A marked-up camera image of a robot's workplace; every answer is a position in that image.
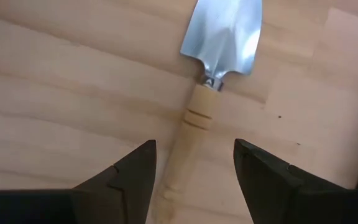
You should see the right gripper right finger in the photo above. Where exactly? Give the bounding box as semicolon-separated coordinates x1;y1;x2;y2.
232;138;358;224

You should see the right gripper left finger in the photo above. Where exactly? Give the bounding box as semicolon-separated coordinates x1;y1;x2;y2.
0;139;158;224

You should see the wide silver trowel wooden handle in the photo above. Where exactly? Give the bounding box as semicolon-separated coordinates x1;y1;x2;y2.
152;0;264;224

